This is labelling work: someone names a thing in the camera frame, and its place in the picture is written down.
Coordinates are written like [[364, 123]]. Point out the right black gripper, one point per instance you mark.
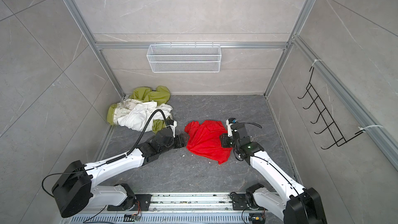
[[224, 140]]

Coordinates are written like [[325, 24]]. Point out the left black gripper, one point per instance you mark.
[[180, 144]]

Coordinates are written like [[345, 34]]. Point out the red cloth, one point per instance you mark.
[[205, 140]]

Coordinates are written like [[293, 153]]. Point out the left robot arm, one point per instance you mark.
[[79, 186]]

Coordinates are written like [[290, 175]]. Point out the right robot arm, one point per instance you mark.
[[292, 202]]

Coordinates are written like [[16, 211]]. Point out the green cloth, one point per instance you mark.
[[161, 94]]

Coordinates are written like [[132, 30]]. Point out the white cloth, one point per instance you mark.
[[139, 116]]

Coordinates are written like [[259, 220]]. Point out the white zip tie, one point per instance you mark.
[[370, 126]]

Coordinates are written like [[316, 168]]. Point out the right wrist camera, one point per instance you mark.
[[230, 122]]

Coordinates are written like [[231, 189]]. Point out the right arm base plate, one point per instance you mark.
[[243, 201]]

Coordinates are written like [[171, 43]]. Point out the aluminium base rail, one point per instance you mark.
[[178, 208]]

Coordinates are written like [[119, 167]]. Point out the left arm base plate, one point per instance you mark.
[[141, 201]]

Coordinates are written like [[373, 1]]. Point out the white wire mesh basket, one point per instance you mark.
[[184, 58]]

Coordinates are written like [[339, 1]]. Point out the black wire hook rack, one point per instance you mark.
[[324, 116]]

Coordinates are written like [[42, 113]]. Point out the aluminium frame profiles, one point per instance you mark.
[[384, 141]]

